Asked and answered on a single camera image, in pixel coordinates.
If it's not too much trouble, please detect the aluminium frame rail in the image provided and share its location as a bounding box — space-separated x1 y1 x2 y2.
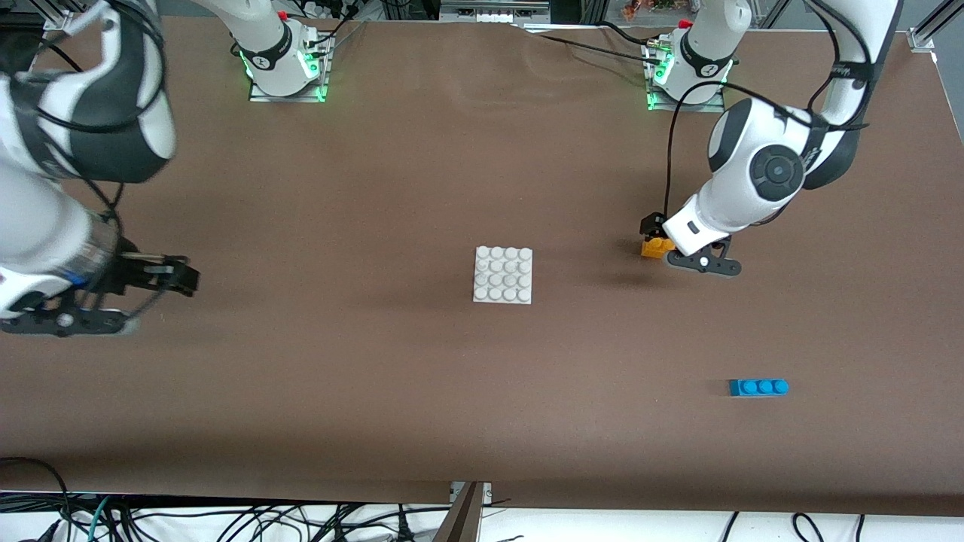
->
439 0 552 25

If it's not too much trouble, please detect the aluminium frame profile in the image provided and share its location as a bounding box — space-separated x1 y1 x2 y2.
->
433 482 492 542

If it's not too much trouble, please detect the blue three-stud block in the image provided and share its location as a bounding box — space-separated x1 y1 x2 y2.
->
728 379 790 398

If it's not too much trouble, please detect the brown table cover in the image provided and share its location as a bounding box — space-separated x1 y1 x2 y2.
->
0 11 964 519

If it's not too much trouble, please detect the black cable on table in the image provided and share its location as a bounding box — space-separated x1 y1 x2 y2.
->
595 19 664 47
520 29 657 62

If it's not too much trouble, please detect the white studded base plate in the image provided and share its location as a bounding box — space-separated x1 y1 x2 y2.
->
473 246 533 306

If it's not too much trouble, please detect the black base connector cable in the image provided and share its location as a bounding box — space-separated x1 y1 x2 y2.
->
282 0 370 57

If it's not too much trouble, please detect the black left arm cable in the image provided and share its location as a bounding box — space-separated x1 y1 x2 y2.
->
661 79 874 223

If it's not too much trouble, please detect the thick black floor cable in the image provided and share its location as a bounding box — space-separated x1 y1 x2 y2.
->
0 456 75 542

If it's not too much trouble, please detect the teal floor cable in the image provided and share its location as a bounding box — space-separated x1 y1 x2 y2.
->
87 495 110 542

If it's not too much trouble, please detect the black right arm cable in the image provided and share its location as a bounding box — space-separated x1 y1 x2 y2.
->
15 0 170 324

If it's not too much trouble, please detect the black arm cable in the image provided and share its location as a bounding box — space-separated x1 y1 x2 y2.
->
661 79 874 223
15 0 170 324

